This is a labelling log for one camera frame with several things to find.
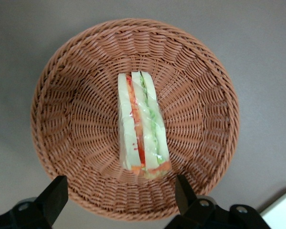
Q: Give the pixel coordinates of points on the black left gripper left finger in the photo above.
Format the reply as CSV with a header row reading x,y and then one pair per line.
x,y
38,212

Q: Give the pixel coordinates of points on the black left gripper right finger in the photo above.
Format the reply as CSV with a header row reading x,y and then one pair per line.
x,y
205,214

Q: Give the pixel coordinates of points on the triangle sandwich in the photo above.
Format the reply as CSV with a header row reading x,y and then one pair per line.
x,y
138,124

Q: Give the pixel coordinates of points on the beige plastic tray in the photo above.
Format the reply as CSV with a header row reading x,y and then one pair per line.
x,y
281,212

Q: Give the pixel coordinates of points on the round brown wicker basket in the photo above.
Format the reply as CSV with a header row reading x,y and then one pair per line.
x,y
81,119

